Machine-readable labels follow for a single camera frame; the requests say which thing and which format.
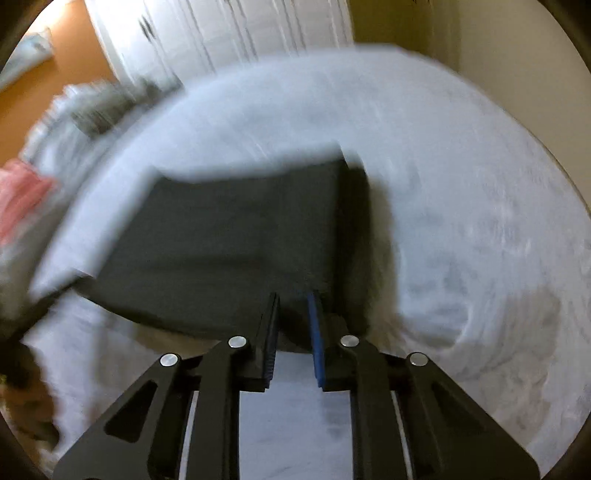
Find framed wall painting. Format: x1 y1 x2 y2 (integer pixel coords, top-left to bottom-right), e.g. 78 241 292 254
0 29 54 91

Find beige room door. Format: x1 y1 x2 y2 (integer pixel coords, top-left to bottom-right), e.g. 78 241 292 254
348 0 461 71

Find grey blanket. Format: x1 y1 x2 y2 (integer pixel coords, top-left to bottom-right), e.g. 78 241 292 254
1 80 182 324

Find person's left hand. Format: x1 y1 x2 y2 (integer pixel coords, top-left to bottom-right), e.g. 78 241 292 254
1 342 60 450

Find white butterfly bed sheet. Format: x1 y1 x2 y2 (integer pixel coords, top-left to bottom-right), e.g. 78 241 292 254
33 47 590 474

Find olive grey crumpled garment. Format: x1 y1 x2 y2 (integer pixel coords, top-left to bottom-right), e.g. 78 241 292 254
70 77 182 137

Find red orange garment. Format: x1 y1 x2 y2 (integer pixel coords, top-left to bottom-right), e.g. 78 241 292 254
1 158 60 247

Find dark grey pants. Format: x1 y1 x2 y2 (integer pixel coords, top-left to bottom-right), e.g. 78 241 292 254
80 156 370 347

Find white wardrobe doors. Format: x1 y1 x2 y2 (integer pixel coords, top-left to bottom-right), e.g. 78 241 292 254
86 0 353 85

